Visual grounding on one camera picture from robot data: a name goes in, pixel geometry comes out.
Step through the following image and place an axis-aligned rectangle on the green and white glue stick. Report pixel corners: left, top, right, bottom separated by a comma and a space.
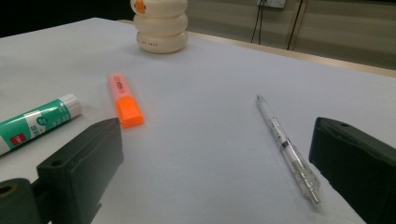
0, 93, 83, 157

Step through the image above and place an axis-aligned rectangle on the cream ribbed pen holder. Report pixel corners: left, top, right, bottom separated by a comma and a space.
130, 0, 189, 54

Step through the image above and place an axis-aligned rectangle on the clear ballpoint pen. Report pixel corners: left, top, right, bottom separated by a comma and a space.
255, 94, 321, 206

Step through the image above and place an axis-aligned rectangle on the black wall cable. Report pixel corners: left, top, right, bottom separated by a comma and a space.
251, 0, 266, 44
287, 0, 304, 50

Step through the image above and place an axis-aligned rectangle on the white table sheet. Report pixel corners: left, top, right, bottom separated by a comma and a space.
0, 17, 396, 224

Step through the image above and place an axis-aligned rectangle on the orange highlighter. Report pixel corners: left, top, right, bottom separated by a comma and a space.
106, 72, 145, 129

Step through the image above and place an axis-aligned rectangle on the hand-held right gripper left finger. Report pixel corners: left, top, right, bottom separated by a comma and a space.
36, 117, 124, 224

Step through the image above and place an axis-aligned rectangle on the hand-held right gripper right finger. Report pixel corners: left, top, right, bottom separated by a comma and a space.
308, 117, 396, 224

